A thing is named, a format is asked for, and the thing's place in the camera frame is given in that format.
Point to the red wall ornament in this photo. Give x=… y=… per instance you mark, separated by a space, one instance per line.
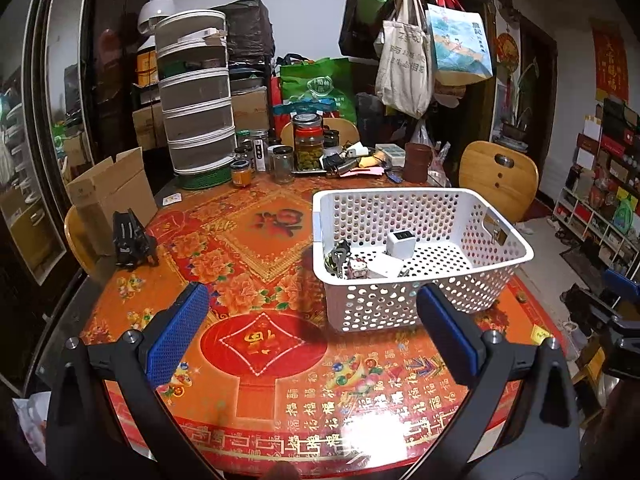
x=506 y=52

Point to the black plastic bag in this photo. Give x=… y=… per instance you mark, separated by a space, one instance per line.
x=247 y=27

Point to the white cubby shelf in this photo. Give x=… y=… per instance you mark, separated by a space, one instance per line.
x=595 y=225

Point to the dark wooden door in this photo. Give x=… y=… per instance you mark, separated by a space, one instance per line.
x=540 y=85

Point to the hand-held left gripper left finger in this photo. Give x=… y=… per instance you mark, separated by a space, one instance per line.
x=175 y=330

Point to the white plastic bag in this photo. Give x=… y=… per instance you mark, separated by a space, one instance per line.
x=30 y=417

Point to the white cube charger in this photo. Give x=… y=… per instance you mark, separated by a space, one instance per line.
x=400 y=245

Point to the black shoes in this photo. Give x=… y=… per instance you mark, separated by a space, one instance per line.
x=575 y=297

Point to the beige canvas tote bag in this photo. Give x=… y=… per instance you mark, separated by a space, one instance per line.
x=405 y=70

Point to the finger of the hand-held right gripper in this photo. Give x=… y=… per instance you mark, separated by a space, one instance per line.
x=622 y=281

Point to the blue printed paper bag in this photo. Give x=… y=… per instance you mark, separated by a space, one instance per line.
x=457 y=45

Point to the black power adapter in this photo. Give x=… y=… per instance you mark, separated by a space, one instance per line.
x=332 y=162

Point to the black hanging bag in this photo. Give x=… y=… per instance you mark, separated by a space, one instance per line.
x=357 y=20

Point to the green shopping bag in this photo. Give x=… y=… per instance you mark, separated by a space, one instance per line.
x=320 y=90

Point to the small white card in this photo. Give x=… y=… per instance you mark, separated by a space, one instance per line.
x=171 y=199

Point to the open cardboard box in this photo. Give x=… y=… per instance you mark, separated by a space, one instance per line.
x=110 y=200

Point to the yellow tin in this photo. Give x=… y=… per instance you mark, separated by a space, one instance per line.
x=147 y=62

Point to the white round appliance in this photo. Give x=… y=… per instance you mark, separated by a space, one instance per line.
x=155 y=15

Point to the clear plastic bag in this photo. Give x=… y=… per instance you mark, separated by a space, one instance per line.
x=421 y=135

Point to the brown ceramic mug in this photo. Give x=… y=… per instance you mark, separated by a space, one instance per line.
x=417 y=162

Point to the keys with keyring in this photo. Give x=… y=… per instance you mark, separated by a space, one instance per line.
x=340 y=252

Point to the white power adapter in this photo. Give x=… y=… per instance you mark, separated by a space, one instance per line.
x=385 y=265

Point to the white pill box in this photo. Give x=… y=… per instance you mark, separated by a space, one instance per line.
x=392 y=152

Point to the black folding stand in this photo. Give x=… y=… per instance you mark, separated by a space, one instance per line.
x=130 y=240

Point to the white perforated plastic basket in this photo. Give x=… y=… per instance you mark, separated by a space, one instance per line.
x=390 y=192

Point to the white dice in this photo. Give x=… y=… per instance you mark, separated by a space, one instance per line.
x=356 y=268

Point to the wooden chair with slot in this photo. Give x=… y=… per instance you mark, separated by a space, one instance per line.
x=500 y=175

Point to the stack of gift boxes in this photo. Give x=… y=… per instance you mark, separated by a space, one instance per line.
x=615 y=150

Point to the small glass jar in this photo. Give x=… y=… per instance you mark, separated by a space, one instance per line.
x=260 y=135
x=243 y=138

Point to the red wall scroll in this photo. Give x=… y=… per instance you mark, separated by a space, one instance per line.
x=610 y=60

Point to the yellow cloth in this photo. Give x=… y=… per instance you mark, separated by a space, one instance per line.
x=367 y=161

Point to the small orange jar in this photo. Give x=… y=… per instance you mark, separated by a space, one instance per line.
x=241 y=174

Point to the dark mirrored cabinet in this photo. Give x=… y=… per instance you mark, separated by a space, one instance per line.
x=110 y=60

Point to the red printed tablecloth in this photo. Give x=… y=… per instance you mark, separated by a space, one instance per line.
x=260 y=305

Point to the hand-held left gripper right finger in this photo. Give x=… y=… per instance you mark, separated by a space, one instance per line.
x=450 y=330

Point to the white slippers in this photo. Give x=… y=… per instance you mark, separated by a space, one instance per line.
x=575 y=337

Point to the potted plant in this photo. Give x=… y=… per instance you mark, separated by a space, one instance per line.
x=520 y=110

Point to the pink paper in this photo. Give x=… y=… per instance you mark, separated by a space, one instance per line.
x=365 y=171

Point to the glass jar black lid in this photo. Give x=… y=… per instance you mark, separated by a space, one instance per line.
x=282 y=165

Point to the brown cardboard box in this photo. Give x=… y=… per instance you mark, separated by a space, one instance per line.
x=250 y=110

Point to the dark lidded jar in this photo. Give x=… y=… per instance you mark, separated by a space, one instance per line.
x=331 y=141

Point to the glass pickle jar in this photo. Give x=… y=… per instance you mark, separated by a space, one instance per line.
x=307 y=147

